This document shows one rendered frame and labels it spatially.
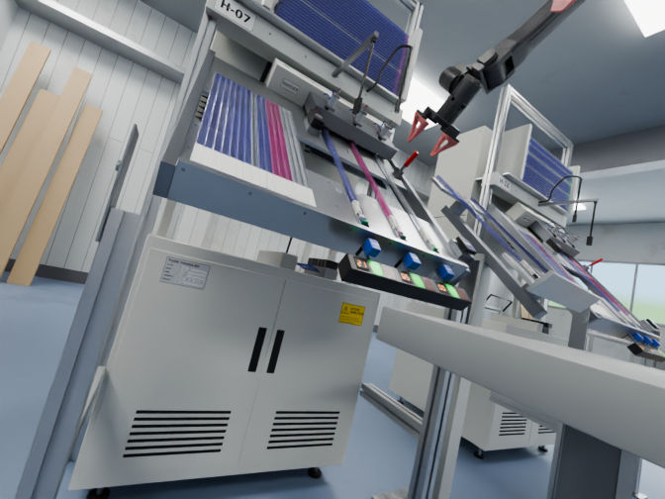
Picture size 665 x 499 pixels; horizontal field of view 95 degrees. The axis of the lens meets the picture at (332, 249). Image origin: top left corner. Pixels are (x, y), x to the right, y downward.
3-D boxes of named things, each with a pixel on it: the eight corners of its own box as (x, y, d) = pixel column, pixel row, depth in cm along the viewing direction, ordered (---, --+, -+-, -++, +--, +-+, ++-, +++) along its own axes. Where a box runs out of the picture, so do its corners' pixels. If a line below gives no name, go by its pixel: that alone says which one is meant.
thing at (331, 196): (453, 275, 78) (462, 267, 76) (171, 181, 46) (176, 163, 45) (424, 228, 91) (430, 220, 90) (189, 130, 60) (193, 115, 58)
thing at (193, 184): (448, 285, 78) (469, 267, 75) (166, 199, 47) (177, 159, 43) (446, 281, 79) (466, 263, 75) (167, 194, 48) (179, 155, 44)
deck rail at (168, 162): (166, 199, 47) (176, 165, 44) (151, 194, 46) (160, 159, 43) (209, 71, 97) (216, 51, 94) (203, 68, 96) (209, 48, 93)
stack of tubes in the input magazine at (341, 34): (396, 96, 122) (410, 36, 124) (276, 16, 97) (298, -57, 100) (376, 108, 133) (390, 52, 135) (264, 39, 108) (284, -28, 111)
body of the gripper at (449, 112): (423, 111, 85) (441, 85, 81) (446, 128, 90) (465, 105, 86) (431, 121, 81) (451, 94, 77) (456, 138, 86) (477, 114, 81)
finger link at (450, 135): (416, 143, 92) (437, 115, 87) (431, 152, 96) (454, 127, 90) (424, 153, 87) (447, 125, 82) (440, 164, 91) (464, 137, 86)
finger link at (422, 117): (399, 133, 89) (420, 103, 84) (416, 144, 92) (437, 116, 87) (406, 144, 84) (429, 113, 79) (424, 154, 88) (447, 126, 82)
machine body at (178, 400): (338, 485, 96) (382, 292, 103) (56, 523, 63) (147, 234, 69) (273, 394, 153) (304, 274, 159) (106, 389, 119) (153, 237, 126)
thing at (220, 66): (398, 200, 105) (407, 188, 103) (197, 108, 74) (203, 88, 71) (371, 155, 128) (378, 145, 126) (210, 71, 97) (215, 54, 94)
